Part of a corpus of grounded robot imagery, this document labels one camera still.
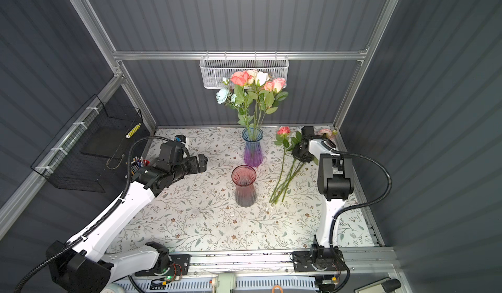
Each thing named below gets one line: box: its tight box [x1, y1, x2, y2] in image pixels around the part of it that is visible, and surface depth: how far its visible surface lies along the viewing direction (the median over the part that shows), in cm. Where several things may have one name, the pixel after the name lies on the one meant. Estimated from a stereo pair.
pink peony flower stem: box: [230, 70, 255, 137], surface depth 79 cm
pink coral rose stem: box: [264, 77, 289, 115], surface depth 83 cm
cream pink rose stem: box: [254, 71, 270, 133], surface depth 82 cm
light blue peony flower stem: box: [215, 77, 240, 112], surface depth 82 cm
